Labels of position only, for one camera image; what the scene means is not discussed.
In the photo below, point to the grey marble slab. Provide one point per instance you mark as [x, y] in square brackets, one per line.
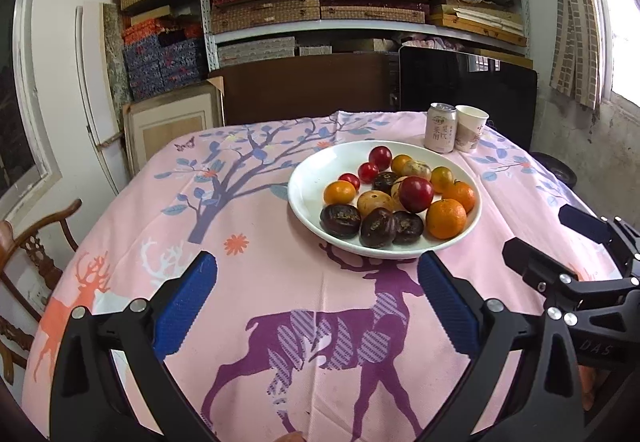
[115, 62]

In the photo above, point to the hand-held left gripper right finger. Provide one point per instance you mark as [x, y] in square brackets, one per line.
[447, 302]

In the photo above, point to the dark brown wooden board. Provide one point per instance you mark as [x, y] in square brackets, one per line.
[305, 87]

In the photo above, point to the white framed window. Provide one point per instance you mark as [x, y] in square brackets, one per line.
[20, 97]

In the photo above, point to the carved wooden chair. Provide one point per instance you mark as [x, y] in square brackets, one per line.
[30, 247]

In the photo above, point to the dark red cherry tomato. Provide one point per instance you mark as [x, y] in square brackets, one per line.
[380, 157]

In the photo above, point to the pink printed tablecloth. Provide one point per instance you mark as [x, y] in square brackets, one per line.
[275, 282]

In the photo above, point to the bright window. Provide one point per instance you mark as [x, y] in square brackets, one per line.
[622, 22]

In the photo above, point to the yellow tomato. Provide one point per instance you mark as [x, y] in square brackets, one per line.
[442, 178]

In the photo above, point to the white leaning board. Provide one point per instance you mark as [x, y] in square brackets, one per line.
[95, 87]

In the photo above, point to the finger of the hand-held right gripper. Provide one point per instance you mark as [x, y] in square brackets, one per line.
[530, 262]
[580, 219]

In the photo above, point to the small golden pepino melon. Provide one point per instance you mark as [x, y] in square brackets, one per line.
[375, 203]

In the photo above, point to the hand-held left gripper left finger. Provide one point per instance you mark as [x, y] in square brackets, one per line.
[187, 307]

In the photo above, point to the black flat screen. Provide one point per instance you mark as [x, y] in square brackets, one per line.
[465, 77]

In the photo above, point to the large red tomato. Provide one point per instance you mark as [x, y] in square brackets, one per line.
[416, 193]

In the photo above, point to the white paper cup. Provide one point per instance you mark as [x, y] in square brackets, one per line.
[470, 129]

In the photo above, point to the white oval plate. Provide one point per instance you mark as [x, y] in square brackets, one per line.
[310, 187]

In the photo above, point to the pink drink can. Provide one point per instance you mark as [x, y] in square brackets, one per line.
[441, 128]

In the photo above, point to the tangerine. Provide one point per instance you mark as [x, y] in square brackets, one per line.
[446, 218]
[461, 196]

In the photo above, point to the black round wheel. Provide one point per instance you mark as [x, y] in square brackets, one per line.
[555, 167]

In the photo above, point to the stack of blue patterned boxes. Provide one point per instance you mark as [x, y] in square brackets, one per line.
[165, 62]

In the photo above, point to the dark water chestnut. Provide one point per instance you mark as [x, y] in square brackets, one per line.
[385, 182]
[378, 227]
[340, 220]
[407, 227]

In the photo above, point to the beige checked curtain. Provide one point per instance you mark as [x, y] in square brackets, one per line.
[575, 22]

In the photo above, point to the orange cherry tomato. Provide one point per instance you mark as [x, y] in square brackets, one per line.
[400, 163]
[339, 192]

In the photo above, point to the wooden framed panel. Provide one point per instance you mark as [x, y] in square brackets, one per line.
[170, 122]

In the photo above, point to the pale pepino melon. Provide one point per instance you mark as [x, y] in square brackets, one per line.
[396, 189]
[417, 168]

